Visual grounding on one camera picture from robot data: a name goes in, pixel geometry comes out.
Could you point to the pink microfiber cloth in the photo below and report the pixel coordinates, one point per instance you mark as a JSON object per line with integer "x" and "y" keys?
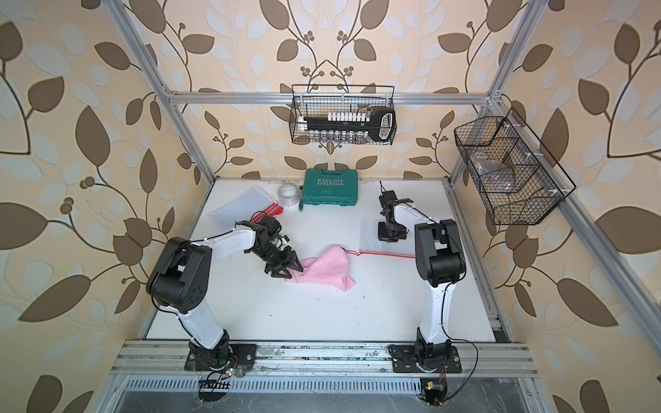
{"x": 331, "y": 269}

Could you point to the stack of mesh document bags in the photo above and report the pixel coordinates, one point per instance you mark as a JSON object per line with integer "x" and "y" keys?
{"x": 251, "y": 206}

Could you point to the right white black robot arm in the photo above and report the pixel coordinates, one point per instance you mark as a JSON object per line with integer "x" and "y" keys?
{"x": 439, "y": 258}

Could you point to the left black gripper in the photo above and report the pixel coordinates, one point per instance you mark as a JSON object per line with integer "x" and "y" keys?
{"x": 286, "y": 256}

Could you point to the green plastic tool case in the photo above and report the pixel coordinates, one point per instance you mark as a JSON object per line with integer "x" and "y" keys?
{"x": 329, "y": 187}

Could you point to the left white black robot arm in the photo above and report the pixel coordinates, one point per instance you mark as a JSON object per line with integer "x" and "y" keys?
{"x": 179, "y": 282}

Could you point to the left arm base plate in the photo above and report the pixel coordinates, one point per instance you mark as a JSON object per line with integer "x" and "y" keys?
{"x": 224, "y": 357}

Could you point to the clear tape roll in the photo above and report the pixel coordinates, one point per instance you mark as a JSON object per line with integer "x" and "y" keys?
{"x": 289, "y": 195}

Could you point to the black wire basket right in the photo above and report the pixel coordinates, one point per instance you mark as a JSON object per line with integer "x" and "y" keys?
{"x": 518, "y": 179}

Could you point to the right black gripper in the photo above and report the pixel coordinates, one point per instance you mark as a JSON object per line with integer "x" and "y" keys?
{"x": 383, "y": 236}

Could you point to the clear mesh document bag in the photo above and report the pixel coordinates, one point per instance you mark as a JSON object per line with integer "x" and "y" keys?
{"x": 370, "y": 244}

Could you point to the black wire basket centre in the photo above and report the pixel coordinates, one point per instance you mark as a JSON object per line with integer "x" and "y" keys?
{"x": 321, "y": 99}

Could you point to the clear plastic bag in basket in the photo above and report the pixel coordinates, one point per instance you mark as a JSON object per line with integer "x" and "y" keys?
{"x": 495, "y": 177}

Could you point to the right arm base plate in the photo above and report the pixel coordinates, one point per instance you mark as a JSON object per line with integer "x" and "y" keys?
{"x": 418, "y": 358}

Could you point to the black wire basket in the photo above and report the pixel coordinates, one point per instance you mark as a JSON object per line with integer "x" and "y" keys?
{"x": 518, "y": 179}
{"x": 321, "y": 99}

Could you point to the black socket holder rail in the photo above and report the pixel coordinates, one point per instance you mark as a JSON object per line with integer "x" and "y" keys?
{"x": 374, "y": 124}

